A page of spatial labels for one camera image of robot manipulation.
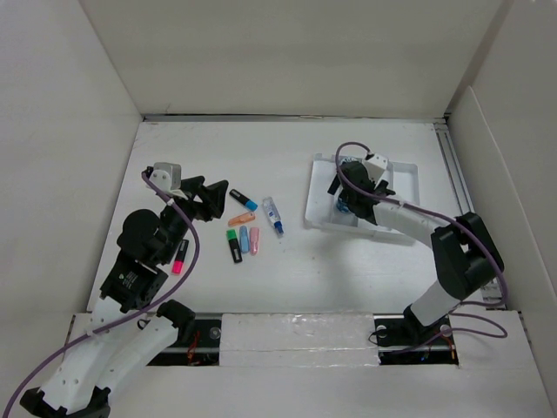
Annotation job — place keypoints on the white plastic organizer tray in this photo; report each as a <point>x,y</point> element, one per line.
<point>321,210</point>

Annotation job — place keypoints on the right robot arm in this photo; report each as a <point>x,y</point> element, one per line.
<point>464,254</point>

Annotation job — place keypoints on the pink eraser capsule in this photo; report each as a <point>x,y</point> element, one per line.
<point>254,240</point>

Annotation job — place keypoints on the black highlighter with barcode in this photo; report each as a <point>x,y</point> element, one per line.
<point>234,246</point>

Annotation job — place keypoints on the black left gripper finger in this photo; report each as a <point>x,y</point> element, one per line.
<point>191,186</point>
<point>215,195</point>

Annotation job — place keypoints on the blue spray pen bottle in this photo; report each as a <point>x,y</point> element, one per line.
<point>273,215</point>

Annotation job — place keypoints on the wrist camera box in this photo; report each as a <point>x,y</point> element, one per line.
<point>166,176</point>
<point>376,166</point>

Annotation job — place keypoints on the black highlighter pink cap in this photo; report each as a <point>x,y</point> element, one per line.
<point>179,260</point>

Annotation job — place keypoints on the small blue cleaning gel jar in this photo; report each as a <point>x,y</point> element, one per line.
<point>342,206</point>

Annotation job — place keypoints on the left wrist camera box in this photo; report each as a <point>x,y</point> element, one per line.
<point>166,176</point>

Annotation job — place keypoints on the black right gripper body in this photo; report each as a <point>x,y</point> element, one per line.
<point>347,199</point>

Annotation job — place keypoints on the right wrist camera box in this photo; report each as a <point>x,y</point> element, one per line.
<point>376,166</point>

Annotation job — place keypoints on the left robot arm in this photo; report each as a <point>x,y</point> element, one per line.
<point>130,323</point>

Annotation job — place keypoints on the white foam block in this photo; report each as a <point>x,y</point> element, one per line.
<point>317,340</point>

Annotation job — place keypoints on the aluminium rail at back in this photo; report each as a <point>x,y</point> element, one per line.
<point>186,118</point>

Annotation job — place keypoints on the black highlighter blue cap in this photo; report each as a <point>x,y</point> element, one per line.
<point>243,200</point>

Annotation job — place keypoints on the aluminium rail right side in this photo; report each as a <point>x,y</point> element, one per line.
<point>491,292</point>

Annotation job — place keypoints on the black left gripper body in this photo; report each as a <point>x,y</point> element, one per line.
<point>188,202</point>

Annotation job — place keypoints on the aluminium rail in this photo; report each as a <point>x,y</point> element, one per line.
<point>491,292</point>
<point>186,118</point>

